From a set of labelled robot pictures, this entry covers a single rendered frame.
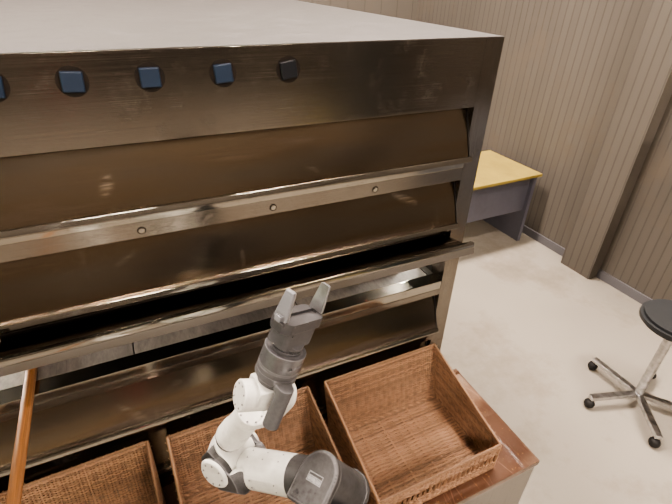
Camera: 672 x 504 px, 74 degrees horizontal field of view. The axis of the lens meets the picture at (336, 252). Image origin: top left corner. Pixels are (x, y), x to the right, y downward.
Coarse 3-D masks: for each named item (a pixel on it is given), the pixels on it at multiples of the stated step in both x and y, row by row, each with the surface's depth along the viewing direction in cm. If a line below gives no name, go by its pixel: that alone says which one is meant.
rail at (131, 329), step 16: (416, 256) 153; (432, 256) 155; (352, 272) 143; (368, 272) 146; (304, 288) 137; (224, 304) 128; (240, 304) 130; (160, 320) 122; (176, 320) 123; (96, 336) 116; (112, 336) 117; (32, 352) 110; (48, 352) 112
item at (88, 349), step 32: (352, 256) 162; (384, 256) 160; (448, 256) 158; (224, 288) 143; (256, 288) 141; (64, 320) 130; (96, 320) 128; (128, 320) 127; (192, 320) 125; (0, 352) 115; (64, 352) 113
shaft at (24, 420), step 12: (36, 372) 137; (24, 384) 131; (24, 396) 128; (24, 408) 124; (24, 420) 121; (24, 432) 118; (24, 444) 116; (24, 456) 113; (12, 468) 110; (24, 468) 111; (12, 480) 107; (12, 492) 105
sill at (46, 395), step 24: (384, 288) 181; (408, 288) 181; (432, 288) 186; (336, 312) 169; (216, 336) 155; (240, 336) 155; (264, 336) 159; (120, 360) 144; (144, 360) 144; (168, 360) 146; (48, 384) 135; (72, 384) 136; (96, 384) 139; (0, 408) 129
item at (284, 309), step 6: (288, 288) 82; (288, 294) 81; (294, 294) 80; (282, 300) 82; (288, 300) 81; (294, 300) 81; (282, 306) 82; (288, 306) 81; (276, 312) 83; (282, 312) 82; (288, 312) 81; (276, 318) 82; (282, 318) 82; (288, 318) 82
